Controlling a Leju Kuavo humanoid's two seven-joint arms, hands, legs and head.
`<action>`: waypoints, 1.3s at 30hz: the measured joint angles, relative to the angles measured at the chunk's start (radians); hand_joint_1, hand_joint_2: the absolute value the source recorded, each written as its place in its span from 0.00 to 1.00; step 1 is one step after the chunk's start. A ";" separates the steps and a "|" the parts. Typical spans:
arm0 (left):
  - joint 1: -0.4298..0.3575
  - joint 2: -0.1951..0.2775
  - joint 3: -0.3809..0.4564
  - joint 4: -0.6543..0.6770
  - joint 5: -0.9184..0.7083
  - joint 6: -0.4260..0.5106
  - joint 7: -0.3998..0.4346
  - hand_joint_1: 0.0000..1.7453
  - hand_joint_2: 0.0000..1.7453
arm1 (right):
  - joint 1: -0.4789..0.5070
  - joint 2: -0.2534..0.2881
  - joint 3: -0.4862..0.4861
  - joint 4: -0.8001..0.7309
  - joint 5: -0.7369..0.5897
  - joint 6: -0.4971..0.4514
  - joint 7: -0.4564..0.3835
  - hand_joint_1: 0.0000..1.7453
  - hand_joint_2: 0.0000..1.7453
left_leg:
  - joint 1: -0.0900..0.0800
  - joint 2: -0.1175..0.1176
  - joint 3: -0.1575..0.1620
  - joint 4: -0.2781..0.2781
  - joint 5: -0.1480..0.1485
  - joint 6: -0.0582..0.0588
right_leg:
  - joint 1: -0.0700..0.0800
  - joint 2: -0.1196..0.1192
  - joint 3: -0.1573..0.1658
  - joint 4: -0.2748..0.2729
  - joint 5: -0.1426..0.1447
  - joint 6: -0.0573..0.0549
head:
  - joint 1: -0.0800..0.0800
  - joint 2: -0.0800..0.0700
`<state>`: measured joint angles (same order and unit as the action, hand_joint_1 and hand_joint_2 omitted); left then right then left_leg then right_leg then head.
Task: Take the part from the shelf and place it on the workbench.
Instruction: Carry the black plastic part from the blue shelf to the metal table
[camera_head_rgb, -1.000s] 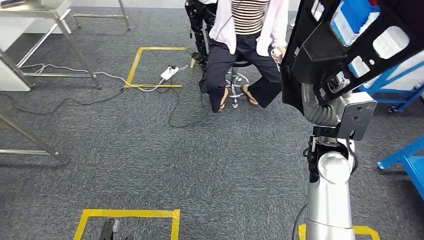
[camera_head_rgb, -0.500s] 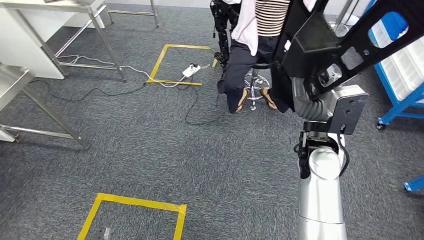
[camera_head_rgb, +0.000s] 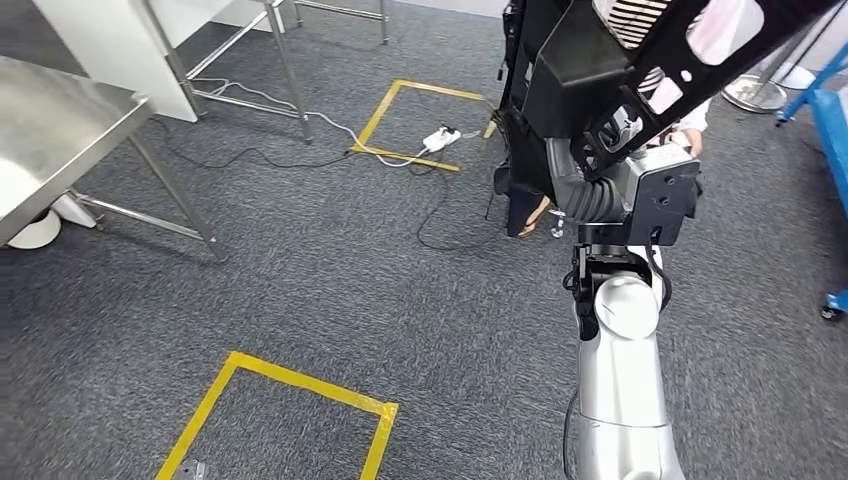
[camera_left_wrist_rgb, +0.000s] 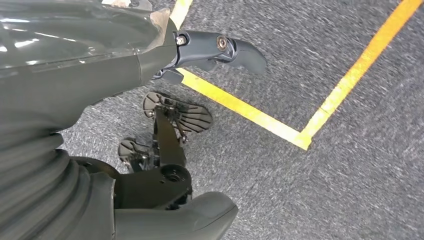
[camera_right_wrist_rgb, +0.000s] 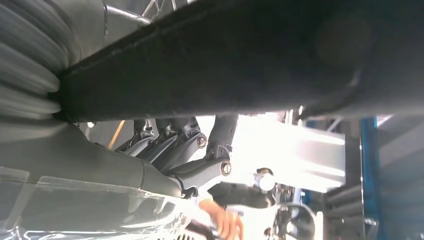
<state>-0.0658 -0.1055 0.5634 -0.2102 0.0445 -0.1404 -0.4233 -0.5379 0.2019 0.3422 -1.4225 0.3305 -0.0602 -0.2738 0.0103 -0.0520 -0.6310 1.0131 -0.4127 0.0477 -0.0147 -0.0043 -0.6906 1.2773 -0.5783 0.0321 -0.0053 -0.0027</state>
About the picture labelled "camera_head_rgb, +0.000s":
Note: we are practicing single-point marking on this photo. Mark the white stanchion base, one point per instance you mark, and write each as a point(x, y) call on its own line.
point(795, 78)

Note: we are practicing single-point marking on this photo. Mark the white desk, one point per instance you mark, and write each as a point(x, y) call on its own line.
point(112, 60)

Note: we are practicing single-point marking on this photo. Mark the black plastic plate frame part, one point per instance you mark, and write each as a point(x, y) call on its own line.
point(570, 73)

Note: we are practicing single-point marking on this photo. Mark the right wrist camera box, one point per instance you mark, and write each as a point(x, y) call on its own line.
point(662, 192)

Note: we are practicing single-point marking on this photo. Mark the person's hand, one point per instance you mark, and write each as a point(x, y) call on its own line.
point(686, 140)

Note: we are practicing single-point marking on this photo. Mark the white round base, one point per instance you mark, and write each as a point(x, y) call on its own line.
point(33, 232)

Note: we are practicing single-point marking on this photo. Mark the chrome stanchion base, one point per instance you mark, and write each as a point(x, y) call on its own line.
point(752, 96)

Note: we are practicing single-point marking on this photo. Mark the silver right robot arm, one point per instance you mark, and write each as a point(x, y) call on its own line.
point(623, 397)

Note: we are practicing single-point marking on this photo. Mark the person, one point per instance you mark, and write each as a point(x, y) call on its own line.
point(520, 205)

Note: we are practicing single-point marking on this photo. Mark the white power strip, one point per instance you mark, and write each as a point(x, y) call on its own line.
point(440, 140)

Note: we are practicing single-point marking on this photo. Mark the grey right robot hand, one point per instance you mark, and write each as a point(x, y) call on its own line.
point(563, 169)

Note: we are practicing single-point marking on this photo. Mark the yellow floor tape square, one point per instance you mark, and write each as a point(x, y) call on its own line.
point(404, 158)
point(298, 381)

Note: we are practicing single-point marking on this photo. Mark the blue wheeled cart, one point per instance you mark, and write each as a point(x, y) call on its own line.
point(836, 132)

